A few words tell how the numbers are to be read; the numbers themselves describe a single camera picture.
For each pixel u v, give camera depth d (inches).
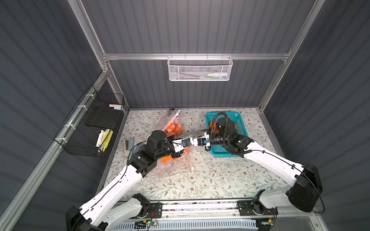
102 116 29.7
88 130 29.6
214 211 29.6
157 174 33.6
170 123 33.9
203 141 22.3
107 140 27.3
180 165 35.1
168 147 23.2
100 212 15.4
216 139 24.8
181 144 22.3
